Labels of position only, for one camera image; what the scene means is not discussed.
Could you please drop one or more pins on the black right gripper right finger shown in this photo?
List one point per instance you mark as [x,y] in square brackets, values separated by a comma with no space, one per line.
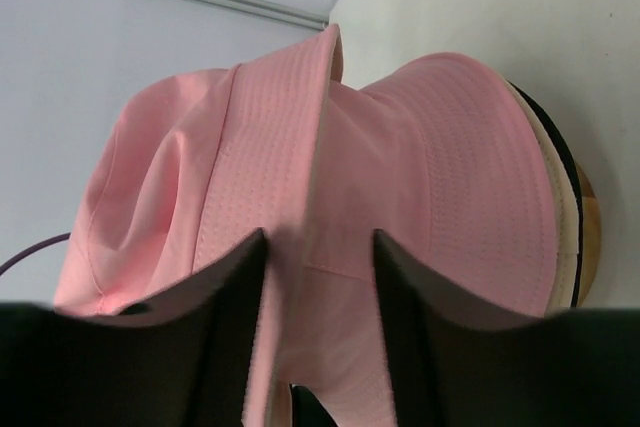
[456,359]

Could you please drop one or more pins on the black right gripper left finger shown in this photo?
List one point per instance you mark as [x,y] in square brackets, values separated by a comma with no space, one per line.
[178,358]

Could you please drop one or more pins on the pink bucket hat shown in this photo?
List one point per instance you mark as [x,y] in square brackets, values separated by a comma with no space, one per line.
[450,161]
[194,163]

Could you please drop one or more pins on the beige bucket hat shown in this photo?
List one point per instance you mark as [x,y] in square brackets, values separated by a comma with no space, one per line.
[555,187]

